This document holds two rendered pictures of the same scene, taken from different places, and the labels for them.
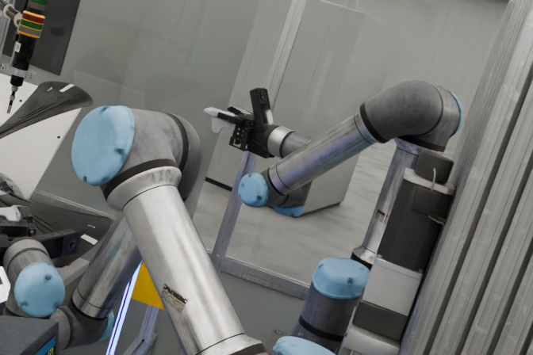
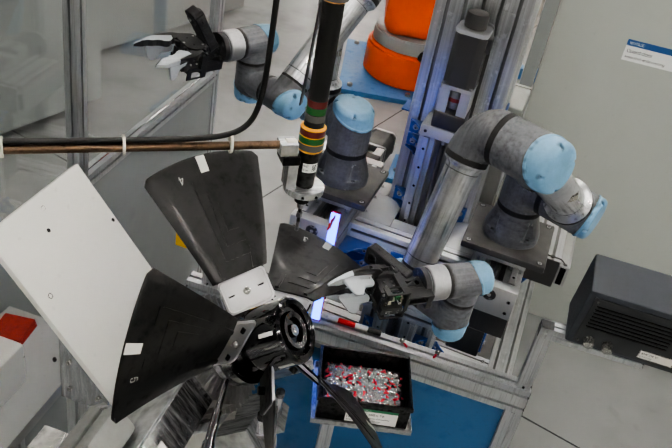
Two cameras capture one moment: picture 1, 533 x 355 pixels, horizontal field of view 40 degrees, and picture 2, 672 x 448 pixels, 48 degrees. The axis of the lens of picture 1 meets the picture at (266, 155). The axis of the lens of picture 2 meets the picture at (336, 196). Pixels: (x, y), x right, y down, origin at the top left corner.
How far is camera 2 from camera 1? 214 cm
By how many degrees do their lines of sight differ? 80
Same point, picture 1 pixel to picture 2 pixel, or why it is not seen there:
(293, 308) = (132, 160)
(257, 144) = (211, 62)
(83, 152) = (553, 179)
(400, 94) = not seen: outside the picture
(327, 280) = (367, 122)
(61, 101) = (236, 179)
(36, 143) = (113, 247)
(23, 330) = (616, 268)
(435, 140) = not seen: outside the picture
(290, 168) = not seen: hidden behind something
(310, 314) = (359, 150)
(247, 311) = (109, 196)
